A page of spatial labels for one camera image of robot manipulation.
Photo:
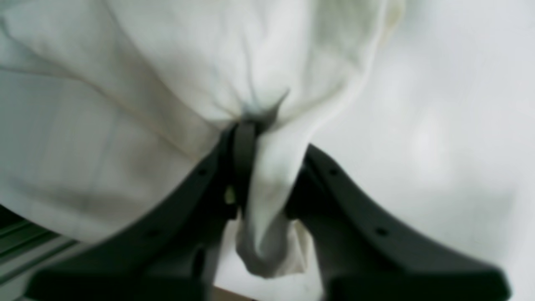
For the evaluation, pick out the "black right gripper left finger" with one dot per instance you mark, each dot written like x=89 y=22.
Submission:
x=170 y=254

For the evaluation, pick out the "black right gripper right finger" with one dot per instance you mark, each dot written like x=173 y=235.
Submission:
x=364 y=253

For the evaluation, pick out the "white t-shirt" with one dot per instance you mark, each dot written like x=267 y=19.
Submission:
x=107 y=104

